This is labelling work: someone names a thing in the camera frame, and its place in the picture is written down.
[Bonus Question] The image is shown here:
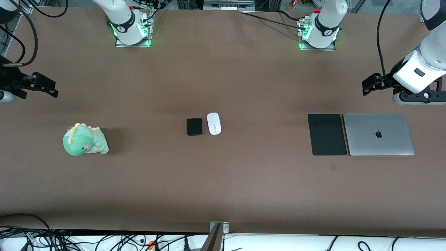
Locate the white computer mouse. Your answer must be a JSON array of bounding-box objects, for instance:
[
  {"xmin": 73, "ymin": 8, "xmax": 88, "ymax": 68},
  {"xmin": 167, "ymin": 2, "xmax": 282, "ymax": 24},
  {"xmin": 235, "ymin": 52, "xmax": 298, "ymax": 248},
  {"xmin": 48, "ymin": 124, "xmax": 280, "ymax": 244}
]
[{"xmin": 207, "ymin": 112, "xmax": 222, "ymax": 136}]

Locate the black mouse pad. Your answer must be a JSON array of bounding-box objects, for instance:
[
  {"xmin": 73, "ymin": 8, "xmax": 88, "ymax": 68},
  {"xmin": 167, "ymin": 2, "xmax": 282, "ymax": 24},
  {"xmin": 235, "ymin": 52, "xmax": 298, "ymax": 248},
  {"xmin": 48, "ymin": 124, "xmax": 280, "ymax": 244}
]
[{"xmin": 308, "ymin": 114, "xmax": 348, "ymax": 156}]

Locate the black phone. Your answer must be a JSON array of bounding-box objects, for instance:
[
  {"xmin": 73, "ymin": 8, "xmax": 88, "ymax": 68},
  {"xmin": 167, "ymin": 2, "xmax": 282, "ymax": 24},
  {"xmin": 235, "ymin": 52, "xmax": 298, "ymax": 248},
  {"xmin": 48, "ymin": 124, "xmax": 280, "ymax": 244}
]
[{"xmin": 187, "ymin": 118, "xmax": 203, "ymax": 136}]

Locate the silver laptop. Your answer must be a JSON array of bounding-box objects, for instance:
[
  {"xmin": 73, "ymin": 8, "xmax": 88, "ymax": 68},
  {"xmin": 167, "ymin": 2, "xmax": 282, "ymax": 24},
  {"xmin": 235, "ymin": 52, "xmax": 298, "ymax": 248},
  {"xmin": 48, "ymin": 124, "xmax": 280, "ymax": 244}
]
[{"xmin": 343, "ymin": 113, "xmax": 415, "ymax": 157}]

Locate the green dinosaur plush toy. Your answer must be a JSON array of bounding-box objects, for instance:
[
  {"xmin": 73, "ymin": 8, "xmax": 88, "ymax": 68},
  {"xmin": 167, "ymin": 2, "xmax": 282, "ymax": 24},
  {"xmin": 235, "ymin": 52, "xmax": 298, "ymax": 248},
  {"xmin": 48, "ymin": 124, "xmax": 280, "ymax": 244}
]
[{"xmin": 63, "ymin": 123, "xmax": 109, "ymax": 157}]

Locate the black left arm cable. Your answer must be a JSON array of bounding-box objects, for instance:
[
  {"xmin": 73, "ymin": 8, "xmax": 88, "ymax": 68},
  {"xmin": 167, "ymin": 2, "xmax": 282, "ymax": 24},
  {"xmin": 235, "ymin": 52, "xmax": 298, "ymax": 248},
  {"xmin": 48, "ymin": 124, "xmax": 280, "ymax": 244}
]
[{"xmin": 377, "ymin": 0, "xmax": 393, "ymax": 83}]

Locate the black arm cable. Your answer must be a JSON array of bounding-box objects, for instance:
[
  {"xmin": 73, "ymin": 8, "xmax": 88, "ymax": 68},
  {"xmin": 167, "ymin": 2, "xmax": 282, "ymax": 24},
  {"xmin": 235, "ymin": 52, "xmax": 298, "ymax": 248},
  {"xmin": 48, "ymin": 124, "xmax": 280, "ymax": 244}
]
[
  {"xmin": 7, "ymin": 0, "xmax": 39, "ymax": 67},
  {"xmin": 377, "ymin": 0, "xmax": 393, "ymax": 83}
]

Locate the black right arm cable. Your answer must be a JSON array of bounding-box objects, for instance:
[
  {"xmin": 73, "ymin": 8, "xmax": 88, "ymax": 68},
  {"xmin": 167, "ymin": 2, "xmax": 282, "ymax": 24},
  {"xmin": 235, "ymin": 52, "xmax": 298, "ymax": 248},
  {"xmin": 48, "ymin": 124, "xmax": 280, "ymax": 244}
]
[{"xmin": 7, "ymin": 0, "xmax": 39, "ymax": 67}]

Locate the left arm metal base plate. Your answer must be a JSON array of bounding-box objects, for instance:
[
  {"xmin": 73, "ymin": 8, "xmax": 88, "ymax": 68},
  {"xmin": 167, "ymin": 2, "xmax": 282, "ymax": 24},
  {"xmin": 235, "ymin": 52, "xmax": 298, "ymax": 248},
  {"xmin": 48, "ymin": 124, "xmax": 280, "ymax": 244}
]
[{"xmin": 298, "ymin": 19, "xmax": 336, "ymax": 51}]

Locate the aluminium frame profile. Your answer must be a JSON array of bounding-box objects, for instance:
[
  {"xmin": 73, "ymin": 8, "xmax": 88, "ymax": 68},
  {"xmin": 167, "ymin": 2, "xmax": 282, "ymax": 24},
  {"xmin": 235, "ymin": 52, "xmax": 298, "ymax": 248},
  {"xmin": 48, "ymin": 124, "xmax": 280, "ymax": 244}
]
[{"xmin": 18, "ymin": 0, "xmax": 48, "ymax": 15}]

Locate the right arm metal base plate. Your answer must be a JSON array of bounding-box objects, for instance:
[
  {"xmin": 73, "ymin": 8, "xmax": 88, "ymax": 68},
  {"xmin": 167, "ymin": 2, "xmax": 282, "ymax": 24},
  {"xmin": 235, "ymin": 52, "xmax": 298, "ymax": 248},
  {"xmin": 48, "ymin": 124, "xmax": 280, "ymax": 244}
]
[{"xmin": 115, "ymin": 21, "xmax": 153, "ymax": 48}]

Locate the black cable on table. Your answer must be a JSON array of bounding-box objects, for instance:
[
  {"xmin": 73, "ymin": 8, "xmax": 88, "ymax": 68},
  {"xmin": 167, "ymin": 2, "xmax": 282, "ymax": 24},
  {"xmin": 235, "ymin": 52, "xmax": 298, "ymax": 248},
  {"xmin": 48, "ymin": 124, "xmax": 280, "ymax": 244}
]
[{"xmin": 241, "ymin": 10, "xmax": 309, "ymax": 29}]

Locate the long looping black cable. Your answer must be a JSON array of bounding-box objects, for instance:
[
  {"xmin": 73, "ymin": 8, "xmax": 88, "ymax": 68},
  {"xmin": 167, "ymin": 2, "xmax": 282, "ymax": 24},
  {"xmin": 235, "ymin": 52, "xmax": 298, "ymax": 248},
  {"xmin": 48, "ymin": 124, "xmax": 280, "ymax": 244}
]
[{"xmin": 0, "ymin": 213, "xmax": 53, "ymax": 235}]

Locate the black cable bundle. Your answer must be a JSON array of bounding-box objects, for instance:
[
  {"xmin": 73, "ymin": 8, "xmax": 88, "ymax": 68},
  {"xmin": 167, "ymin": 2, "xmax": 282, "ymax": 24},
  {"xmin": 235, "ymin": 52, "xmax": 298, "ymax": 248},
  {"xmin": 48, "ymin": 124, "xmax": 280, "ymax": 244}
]
[{"xmin": 133, "ymin": 0, "xmax": 168, "ymax": 22}]

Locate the aluminium frame with sockets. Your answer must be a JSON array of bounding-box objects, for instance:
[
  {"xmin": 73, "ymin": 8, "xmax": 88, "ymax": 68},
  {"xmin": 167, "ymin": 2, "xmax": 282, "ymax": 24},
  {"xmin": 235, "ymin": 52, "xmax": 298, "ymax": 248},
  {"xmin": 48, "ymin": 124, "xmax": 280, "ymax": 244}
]
[{"xmin": 203, "ymin": 0, "xmax": 255, "ymax": 12}]

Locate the metal bracket post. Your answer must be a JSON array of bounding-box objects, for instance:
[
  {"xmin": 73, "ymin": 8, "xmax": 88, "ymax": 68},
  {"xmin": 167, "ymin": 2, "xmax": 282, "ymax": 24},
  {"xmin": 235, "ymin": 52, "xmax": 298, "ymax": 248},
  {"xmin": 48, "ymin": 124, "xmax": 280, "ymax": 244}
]
[{"xmin": 200, "ymin": 221, "xmax": 229, "ymax": 251}]

